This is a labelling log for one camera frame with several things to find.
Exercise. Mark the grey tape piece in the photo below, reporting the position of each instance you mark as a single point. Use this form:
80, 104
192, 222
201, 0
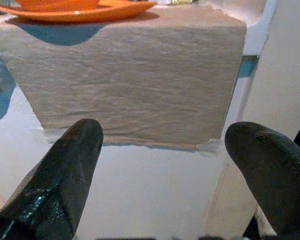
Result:
210, 148

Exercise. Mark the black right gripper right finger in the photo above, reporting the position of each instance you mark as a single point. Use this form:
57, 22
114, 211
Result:
277, 175

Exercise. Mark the white kitchen counter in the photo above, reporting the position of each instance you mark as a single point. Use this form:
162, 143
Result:
285, 75

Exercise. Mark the beige cloth placemat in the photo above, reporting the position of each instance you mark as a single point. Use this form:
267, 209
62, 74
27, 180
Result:
130, 87

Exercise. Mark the orange bowl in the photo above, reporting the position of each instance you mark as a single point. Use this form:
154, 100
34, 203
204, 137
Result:
57, 3

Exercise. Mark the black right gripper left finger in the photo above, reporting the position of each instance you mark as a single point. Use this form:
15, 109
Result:
52, 187

